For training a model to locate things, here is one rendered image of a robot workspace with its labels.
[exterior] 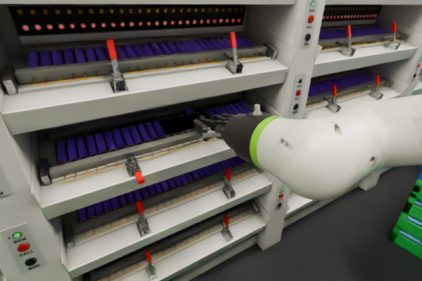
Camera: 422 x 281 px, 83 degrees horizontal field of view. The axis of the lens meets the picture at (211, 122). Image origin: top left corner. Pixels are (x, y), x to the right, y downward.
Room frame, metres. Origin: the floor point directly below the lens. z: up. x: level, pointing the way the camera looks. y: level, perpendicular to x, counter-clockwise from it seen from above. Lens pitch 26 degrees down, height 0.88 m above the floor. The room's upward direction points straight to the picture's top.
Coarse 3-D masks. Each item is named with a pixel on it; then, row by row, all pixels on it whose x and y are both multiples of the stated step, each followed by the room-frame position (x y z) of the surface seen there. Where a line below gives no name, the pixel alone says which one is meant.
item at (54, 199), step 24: (216, 96) 0.72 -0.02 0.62; (48, 144) 0.48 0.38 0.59; (192, 144) 0.54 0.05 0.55; (216, 144) 0.55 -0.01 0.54; (48, 168) 0.40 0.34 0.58; (120, 168) 0.44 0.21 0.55; (144, 168) 0.45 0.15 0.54; (168, 168) 0.46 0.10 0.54; (192, 168) 0.50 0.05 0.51; (48, 192) 0.37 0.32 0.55; (72, 192) 0.37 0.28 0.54; (96, 192) 0.38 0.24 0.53; (120, 192) 0.41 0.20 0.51; (48, 216) 0.34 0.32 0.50
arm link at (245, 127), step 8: (256, 104) 0.39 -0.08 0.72; (256, 112) 0.38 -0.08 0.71; (264, 112) 0.39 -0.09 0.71; (240, 120) 0.38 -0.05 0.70; (248, 120) 0.37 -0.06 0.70; (256, 120) 0.35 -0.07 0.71; (240, 128) 0.36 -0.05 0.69; (248, 128) 0.35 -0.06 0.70; (232, 136) 0.37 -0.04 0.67; (240, 136) 0.35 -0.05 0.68; (248, 136) 0.34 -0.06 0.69; (232, 144) 0.37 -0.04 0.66; (240, 144) 0.35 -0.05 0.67; (248, 144) 0.33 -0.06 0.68; (240, 152) 0.35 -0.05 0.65; (248, 152) 0.33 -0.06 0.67; (248, 160) 0.34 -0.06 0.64
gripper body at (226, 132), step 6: (240, 114) 0.43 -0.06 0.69; (234, 120) 0.41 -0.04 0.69; (216, 126) 0.45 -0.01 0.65; (222, 126) 0.44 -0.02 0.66; (228, 126) 0.41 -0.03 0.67; (234, 126) 0.39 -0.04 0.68; (222, 132) 0.41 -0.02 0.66; (228, 132) 0.40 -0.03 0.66; (222, 138) 0.41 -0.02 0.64; (228, 138) 0.39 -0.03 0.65; (228, 144) 0.40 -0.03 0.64
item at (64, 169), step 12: (192, 132) 0.55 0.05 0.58; (144, 144) 0.49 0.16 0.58; (156, 144) 0.50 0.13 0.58; (168, 144) 0.51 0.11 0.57; (96, 156) 0.44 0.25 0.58; (108, 156) 0.44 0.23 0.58; (120, 156) 0.45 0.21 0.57; (144, 156) 0.47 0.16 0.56; (60, 168) 0.40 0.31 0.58; (72, 168) 0.41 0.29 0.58; (84, 168) 0.42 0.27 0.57; (96, 168) 0.42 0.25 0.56
